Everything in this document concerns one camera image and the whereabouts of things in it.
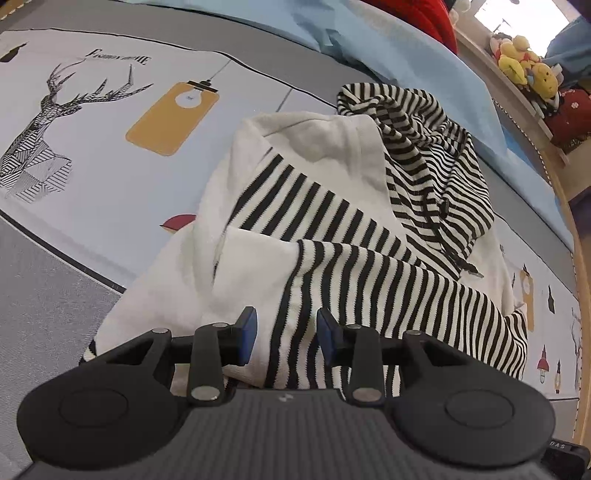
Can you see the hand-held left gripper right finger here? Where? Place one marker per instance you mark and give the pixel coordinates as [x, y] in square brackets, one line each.
[322, 333]

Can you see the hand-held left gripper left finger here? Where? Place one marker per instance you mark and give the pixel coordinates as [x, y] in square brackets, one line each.
[250, 333]

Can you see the black white striped hoodie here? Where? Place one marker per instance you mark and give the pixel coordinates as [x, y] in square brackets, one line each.
[323, 207]

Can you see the printed grey bed sheet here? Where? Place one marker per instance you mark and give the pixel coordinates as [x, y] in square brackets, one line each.
[92, 138]

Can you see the wooden headboard shelf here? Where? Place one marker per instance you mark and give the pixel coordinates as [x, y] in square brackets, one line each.
[561, 184]

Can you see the light blue blanket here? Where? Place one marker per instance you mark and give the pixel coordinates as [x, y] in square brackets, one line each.
[415, 55]

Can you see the red pillow on bed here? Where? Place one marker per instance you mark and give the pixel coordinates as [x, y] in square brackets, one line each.
[415, 18]

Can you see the yellow plush toy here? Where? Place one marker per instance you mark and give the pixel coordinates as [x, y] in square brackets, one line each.
[513, 64]
[545, 79]

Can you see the dark red cushion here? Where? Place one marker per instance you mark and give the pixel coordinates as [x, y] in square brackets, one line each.
[572, 117]

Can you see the bright window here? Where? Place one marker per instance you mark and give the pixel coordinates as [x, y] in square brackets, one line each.
[517, 14]

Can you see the blue cloth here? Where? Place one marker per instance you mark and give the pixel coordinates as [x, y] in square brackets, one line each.
[570, 39]

